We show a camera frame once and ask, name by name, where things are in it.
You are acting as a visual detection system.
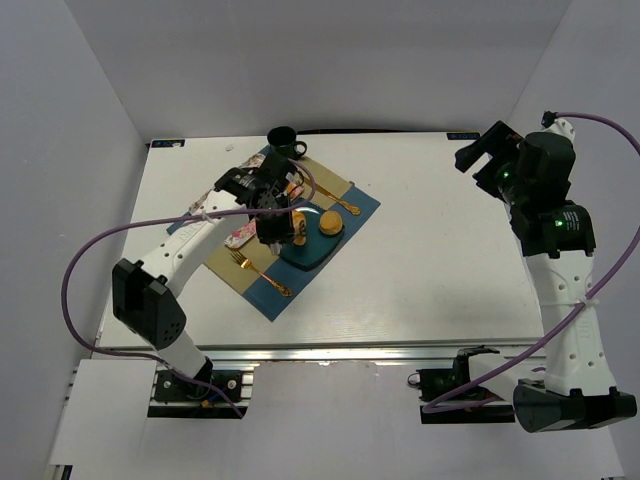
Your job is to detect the metal tongs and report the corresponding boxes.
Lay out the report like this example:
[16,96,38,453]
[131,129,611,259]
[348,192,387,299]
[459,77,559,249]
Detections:
[269,243,282,255]

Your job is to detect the aluminium table frame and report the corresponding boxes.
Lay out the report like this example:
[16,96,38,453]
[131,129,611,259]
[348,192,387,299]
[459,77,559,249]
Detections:
[49,132,566,480]

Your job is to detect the blue and beige placemat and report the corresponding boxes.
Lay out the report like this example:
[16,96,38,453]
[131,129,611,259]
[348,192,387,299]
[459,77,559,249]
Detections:
[166,144,382,322]

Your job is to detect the teal square plate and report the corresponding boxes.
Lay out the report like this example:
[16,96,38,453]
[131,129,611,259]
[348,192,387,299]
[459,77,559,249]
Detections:
[279,202,345,271]

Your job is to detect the gold fork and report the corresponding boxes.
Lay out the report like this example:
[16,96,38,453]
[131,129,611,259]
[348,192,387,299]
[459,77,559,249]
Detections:
[230,250,293,297]

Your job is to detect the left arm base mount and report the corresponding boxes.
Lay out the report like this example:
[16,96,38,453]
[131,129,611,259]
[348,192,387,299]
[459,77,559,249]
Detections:
[152,370,250,404]

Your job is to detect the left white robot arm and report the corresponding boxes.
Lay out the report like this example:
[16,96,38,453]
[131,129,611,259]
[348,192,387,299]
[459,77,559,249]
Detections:
[112,153,302,382]

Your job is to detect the small striped croissant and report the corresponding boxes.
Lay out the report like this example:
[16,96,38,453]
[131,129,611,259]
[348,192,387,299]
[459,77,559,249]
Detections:
[292,211,307,246]

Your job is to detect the dark green mug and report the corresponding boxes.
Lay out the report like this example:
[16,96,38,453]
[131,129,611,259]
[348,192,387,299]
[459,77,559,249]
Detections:
[267,126,308,160]

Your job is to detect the round orange bun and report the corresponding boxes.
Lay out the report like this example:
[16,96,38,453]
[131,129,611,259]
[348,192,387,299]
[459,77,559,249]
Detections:
[319,210,344,237]

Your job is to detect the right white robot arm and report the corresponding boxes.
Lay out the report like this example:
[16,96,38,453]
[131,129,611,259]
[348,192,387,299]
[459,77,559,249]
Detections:
[455,112,638,433]

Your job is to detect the gold butter knife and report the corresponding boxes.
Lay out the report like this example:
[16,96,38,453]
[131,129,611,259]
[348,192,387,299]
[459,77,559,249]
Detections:
[316,184,361,216]

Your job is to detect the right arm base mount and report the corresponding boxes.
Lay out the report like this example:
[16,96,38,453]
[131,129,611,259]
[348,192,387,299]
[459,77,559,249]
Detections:
[407,368,492,403]

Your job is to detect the white foam board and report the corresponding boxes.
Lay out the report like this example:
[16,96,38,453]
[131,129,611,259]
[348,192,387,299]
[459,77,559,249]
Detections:
[51,360,156,465]

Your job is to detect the left table logo sticker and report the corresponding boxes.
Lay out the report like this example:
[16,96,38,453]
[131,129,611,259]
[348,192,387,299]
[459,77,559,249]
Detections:
[150,139,185,149]

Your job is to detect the floral rectangular tray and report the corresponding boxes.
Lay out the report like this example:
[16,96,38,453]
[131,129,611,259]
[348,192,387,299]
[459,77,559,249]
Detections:
[181,153,301,249]

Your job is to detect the right table logo sticker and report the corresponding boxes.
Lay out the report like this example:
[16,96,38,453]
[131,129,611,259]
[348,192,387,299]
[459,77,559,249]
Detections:
[446,132,480,141]

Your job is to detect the table logo sticker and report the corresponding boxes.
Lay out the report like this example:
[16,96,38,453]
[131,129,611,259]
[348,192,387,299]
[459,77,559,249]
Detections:
[150,139,185,149]
[446,132,480,141]

